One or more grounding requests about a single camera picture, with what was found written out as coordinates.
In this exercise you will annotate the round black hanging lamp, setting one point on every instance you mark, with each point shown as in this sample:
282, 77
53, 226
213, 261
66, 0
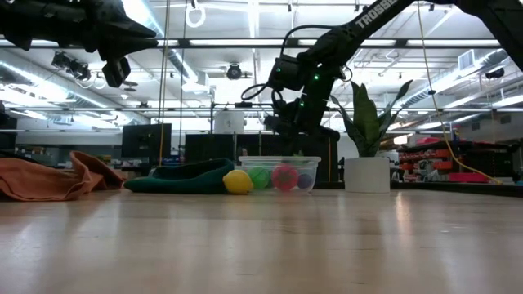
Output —
234, 71

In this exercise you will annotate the black partition panels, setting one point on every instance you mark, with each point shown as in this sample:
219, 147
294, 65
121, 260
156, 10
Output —
204, 147

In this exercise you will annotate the dark green cloth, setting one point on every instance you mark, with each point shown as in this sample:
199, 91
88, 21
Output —
184, 181

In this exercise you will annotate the shelf with red bins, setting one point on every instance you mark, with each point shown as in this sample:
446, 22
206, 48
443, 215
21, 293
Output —
433, 154

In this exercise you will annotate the yellow toy lemon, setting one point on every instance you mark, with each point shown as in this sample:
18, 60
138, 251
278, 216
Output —
238, 181

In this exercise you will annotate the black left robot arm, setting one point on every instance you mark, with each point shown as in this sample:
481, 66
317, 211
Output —
41, 20

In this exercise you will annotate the orange cloth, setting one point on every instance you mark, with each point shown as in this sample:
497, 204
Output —
41, 179

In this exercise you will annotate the black hanging fixture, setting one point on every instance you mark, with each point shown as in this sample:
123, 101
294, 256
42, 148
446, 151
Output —
495, 73

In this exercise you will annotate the black crossbeam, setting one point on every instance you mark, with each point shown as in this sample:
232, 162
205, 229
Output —
180, 42

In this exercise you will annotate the purple toy eggplant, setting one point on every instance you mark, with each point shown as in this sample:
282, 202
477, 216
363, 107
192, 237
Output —
305, 181

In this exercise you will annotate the white air duct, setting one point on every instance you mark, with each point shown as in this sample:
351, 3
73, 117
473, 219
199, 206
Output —
466, 61

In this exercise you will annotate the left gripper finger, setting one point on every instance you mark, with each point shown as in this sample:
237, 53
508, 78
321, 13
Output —
132, 32
126, 45

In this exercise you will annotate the red toy tomato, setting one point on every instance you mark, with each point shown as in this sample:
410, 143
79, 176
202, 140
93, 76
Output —
284, 177

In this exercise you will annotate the clear plastic tupperware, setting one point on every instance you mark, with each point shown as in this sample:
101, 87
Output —
282, 159

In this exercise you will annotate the green snake plant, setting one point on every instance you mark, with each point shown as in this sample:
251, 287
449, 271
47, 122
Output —
365, 122

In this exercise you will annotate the black room monitor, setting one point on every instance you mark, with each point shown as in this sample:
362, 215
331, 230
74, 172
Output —
143, 141

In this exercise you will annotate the white plant pot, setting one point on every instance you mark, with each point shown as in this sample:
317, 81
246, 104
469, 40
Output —
367, 175

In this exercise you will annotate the black hanging camera cluster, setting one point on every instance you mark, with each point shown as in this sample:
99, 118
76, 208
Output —
75, 67

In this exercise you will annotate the bright green toy produce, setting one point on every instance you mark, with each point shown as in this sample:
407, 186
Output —
259, 177

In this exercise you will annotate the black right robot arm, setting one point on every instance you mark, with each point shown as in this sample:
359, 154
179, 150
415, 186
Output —
367, 18

